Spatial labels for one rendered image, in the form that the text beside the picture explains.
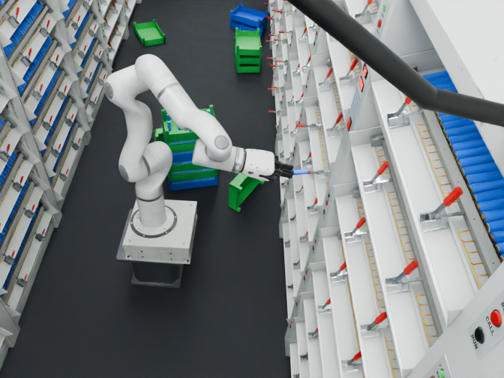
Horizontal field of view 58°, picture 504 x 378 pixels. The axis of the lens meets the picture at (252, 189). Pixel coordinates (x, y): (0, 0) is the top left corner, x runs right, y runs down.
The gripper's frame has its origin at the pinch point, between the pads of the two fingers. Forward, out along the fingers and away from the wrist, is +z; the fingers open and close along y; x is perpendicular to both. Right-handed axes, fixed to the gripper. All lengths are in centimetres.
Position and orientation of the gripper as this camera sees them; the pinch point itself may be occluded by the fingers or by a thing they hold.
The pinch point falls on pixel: (286, 170)
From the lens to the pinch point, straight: 153.7
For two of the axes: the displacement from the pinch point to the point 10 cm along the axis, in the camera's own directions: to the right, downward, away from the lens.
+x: -2.7, 6.5, 7.1
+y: 0.1, -7.3, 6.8
